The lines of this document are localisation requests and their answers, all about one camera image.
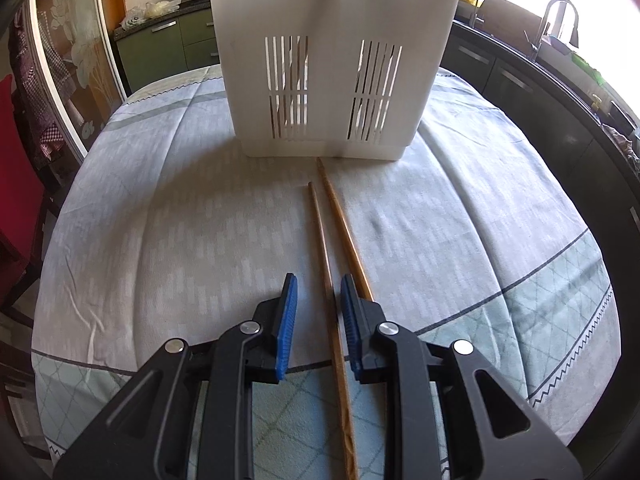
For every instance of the floral glass sliding door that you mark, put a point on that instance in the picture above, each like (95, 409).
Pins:
(75, 45)

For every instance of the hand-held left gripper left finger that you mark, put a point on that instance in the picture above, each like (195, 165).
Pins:
(285, 332)

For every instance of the brown cutting board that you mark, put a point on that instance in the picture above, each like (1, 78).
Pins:
(510, 17)

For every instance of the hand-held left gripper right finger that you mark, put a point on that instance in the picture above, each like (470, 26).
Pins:
(350, 332)

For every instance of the tall steel faucet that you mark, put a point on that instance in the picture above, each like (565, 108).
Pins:
(547, 15)

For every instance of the green lower cabinets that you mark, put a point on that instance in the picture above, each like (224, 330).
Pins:
(170, 45)

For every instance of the red chair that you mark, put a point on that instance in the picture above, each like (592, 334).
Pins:
(15, 170)

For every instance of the checkered apron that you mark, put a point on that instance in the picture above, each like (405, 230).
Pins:
(40, 85)

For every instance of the white slotted utensil holder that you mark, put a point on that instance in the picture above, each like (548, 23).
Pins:
(330, 10)

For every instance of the dark brown single chopstick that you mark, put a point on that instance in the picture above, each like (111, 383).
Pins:
(320, 240)

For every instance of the crumpled rag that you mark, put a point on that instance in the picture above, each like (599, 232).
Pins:
(622, 145)

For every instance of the clear plastic bags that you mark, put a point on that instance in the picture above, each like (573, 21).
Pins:
(152, 10)

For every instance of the pale patterned tablecloth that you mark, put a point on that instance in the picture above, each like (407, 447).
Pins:
(175, 210)

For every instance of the light brown single chopstick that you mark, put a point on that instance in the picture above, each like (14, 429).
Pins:
(340, 220)

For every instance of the green plastic container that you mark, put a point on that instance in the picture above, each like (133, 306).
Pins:
(587, 66)

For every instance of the small steel faucet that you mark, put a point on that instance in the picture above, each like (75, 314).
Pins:
(474, 10)

